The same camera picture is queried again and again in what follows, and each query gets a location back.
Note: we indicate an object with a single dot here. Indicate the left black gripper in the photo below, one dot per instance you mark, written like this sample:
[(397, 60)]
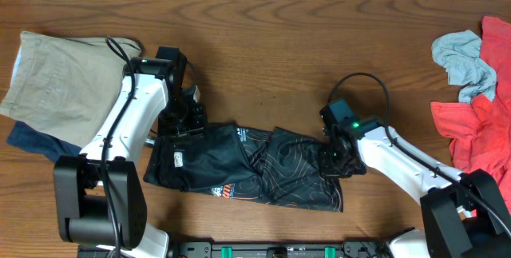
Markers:
[(196, 128)]

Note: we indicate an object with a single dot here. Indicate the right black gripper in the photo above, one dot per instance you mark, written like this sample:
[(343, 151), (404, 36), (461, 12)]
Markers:
[(327, 169)]

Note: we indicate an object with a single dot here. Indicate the black printed cycling jersey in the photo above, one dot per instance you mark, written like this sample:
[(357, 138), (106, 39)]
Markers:
[(228, 161)]

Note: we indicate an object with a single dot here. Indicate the light blue grey shirt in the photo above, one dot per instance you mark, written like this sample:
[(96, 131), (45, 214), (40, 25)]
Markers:
[(459, 55)]

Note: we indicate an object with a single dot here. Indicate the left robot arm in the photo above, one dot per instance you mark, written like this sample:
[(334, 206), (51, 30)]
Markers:
[(100, 201)]

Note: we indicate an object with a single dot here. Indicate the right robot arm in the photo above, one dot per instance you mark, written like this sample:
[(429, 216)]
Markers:
[(464, 214)]

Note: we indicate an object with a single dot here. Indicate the folded beige trousers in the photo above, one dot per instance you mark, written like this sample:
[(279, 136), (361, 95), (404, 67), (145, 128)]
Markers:
[(64, 87)]

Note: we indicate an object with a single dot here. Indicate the red orange shirt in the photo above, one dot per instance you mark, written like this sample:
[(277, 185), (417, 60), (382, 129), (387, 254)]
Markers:
[(480, 130)]

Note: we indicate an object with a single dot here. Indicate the folded navy blue garment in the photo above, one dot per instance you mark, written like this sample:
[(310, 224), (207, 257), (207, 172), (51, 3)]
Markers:
[(30, 140)]

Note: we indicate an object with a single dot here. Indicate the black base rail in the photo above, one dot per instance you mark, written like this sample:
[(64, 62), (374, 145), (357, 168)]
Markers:
[(275, 250)]

